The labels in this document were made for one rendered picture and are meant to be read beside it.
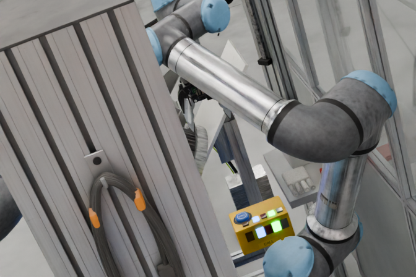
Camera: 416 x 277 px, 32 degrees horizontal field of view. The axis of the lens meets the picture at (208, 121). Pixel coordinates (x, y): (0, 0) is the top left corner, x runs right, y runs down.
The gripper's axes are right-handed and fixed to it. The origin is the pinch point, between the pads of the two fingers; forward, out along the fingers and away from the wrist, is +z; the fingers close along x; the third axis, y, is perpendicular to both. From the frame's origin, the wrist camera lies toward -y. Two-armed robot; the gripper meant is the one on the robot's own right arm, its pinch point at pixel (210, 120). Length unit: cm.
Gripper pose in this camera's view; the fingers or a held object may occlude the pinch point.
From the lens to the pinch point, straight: 177.3
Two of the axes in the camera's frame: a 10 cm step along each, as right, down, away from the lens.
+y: 1.9, 4.1, -8.9
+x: 9.4, -3.5, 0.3
